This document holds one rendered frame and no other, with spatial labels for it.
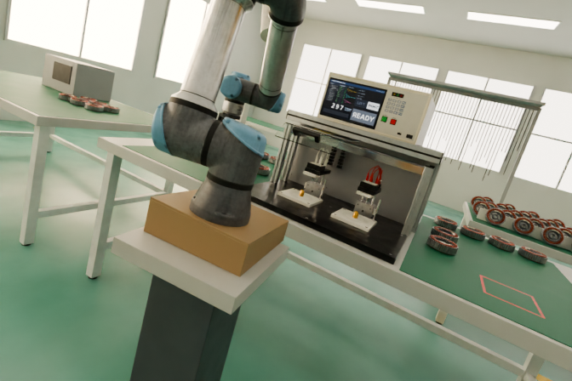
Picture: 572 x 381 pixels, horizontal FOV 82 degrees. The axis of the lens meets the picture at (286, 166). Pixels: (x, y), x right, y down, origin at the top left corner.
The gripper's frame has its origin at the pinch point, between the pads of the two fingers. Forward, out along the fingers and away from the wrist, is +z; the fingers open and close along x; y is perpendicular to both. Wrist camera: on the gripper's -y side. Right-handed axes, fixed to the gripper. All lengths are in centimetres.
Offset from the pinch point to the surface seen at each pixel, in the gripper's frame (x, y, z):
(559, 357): 114, 6, 11
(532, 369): 145, -86, 60
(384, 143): 52, -31, -25
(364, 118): 40, -34, -32
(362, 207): 51, -33, 3
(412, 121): 59, -34, -36
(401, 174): 61, -46, -14
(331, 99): 24, -34, -37
